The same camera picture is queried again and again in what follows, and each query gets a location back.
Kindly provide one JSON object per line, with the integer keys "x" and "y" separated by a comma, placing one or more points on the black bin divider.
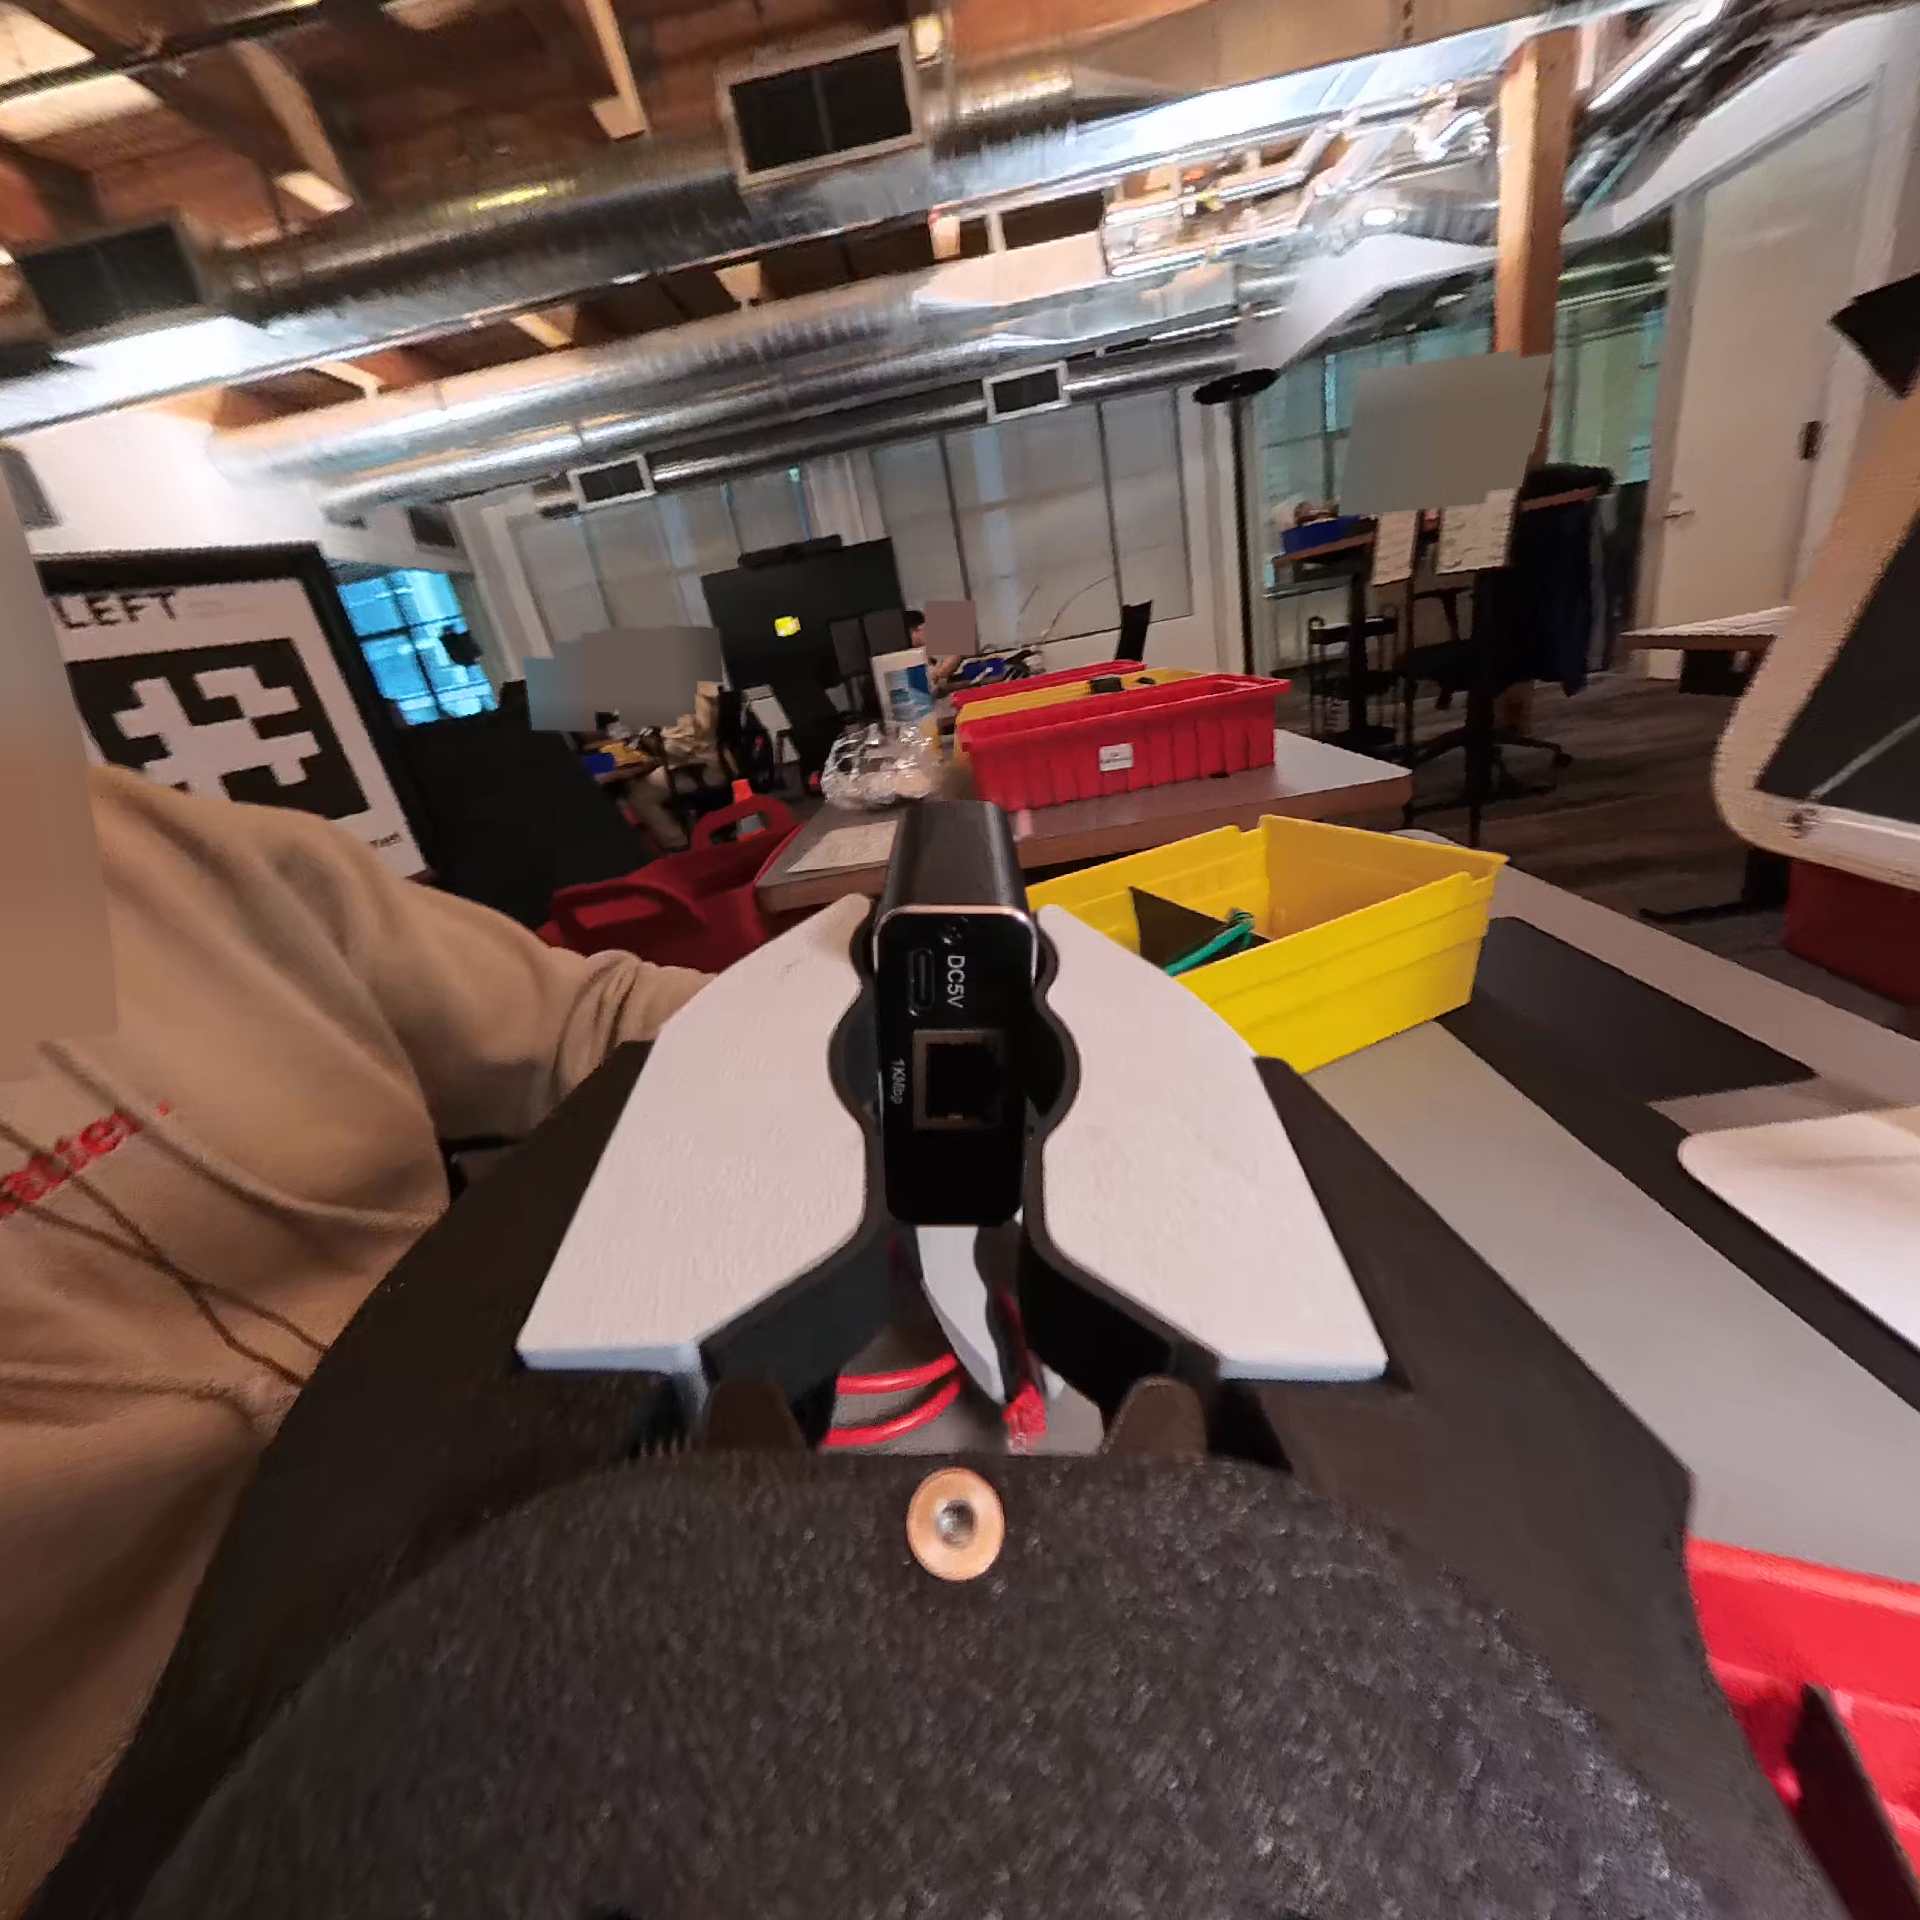
{"x": 1162, "y": 921}

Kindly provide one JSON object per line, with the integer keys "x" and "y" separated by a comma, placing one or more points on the clear plastic bag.
{"x": 877, "y": 774}

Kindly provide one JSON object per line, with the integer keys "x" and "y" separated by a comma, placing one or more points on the person's left forearm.
{"x": 570, "y": 1021}

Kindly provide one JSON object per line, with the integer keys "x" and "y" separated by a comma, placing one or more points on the white board stand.
{"x": 1829, "y": 1215}

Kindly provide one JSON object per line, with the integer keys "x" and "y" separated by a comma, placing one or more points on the grey table with wooden edge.
{"x": 1275, "y": 779}

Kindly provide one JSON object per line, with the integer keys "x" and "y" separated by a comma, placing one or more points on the small air vent grille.
{"x": 1026, "y": 394}
{"x": 611, "y": 483}

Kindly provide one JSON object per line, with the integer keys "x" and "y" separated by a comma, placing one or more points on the black floor lamp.
{"x": 1233, "y": 386}

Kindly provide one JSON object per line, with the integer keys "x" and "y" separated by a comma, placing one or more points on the wipes canister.
{"x": 906, "y": 697}

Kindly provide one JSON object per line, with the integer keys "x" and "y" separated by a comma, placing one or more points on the red storage box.
{"x": 1860, "y": 931}

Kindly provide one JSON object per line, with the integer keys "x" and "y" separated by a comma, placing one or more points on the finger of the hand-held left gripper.
{"x": 974, "y": 1320}

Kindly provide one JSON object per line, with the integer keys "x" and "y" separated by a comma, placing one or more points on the red plastic bin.
{"x": 1816, "y": 1665}

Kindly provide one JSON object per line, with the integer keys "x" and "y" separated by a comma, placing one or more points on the black board with wooden edge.
{"x": 1860, "y": 720}

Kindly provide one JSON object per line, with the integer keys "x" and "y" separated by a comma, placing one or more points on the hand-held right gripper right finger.
{"x": 1184, "y": 1155}

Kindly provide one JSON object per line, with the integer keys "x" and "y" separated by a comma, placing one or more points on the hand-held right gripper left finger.
{"x": 721, "y": 1155}

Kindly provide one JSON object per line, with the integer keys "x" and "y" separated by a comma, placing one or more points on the black framed marker sign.
{"x": 211, "y": 720}

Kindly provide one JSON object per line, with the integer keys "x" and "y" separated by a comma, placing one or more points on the person's beige hoodie torso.
{"x": 148, "y": 1349}

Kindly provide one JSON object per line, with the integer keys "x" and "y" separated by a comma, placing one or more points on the black television screen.
{"x": 795, "y": 615}

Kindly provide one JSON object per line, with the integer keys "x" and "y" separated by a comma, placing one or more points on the yellow plastic bin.
{"x": 1348, "y": 974}

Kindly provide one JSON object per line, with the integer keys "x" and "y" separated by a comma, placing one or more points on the wooden post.
{"x": 1538, "y": 195}

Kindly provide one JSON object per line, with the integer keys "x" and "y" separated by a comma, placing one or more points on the large silver air duct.
{"x": 598, "y": 210}

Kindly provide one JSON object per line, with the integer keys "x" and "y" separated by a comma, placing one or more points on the wooden desk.
{"x": 1709, "y": 634}

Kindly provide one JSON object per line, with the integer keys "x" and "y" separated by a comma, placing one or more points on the white door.
{"x": 1755, "y": 450}

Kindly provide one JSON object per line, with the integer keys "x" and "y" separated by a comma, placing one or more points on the dark hanging jacket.
{"x": 1569, "y": 600}

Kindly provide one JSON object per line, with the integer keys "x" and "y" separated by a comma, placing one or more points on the black ethernet adapter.
{"x": 960, "y": 1170}

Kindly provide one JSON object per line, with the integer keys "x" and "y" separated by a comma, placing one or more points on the yellow ribbed bin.
{"x": 1036, "y": 699}

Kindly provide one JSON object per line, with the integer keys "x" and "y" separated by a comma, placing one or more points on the large air vent grille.
{"x": 818, "y": 107}

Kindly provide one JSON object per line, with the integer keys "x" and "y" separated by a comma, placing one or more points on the white paper sheet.
{"x": 838, "y": 850}

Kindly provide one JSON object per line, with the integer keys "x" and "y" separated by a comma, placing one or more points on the long red ribbed bin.
{"x": 1141, "y": 751}

